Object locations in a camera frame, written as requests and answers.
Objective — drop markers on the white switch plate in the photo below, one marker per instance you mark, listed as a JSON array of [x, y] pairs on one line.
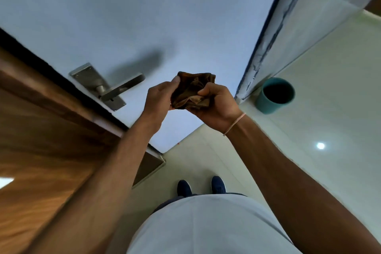
[[4, 182]]

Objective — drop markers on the person's left hand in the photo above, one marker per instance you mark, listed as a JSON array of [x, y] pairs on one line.
[[157, 102]]

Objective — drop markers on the person's right hand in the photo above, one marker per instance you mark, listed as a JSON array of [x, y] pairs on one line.
[[221, 108]]

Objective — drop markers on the teal plastic bucket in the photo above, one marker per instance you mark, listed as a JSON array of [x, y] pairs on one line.
[[265, 105]]

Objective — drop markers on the thin pink wristband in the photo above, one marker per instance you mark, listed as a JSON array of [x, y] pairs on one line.
[[235, 123]]

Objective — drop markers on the person's white shirt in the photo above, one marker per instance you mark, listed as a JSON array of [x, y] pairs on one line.
[[214, 227]]

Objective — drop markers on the person's right blue shoe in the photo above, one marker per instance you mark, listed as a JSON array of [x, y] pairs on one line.
[[218, 185]]

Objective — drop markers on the person's left blue shoe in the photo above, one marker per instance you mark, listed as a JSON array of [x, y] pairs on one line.
[[184, 188]]

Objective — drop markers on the person's dark trousers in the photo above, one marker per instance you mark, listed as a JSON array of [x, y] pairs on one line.
[[166, 203]]

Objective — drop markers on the person's blue shoe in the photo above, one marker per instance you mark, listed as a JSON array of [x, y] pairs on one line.
[[218, 185], [184, 188]]

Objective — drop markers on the pale blue door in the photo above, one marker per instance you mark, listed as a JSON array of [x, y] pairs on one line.
[[148, 9]]

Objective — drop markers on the person's left forearm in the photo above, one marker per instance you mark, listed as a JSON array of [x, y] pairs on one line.
[[98, 188]]

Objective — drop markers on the brown cleaning cloth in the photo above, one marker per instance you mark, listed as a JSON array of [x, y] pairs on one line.
[[190, 87]]

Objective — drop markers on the person's right forearm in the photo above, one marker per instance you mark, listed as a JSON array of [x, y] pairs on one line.
[[297, 188]]

